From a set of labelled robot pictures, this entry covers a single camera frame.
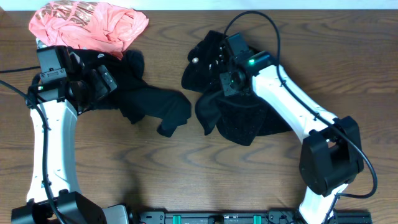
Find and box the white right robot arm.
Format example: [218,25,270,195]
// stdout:
[220,44,364,223]

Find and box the black t-shirt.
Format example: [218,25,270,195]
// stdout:
[68,47,192,138]

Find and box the black mounting rail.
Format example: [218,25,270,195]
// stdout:
[136,210,374,224]

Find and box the pink t-shirt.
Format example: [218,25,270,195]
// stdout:
[29,1,149,59]

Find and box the black knit skirt with buttons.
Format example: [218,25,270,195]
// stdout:
[181,30,292,146]

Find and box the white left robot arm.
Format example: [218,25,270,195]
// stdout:
[11,46,129,223]

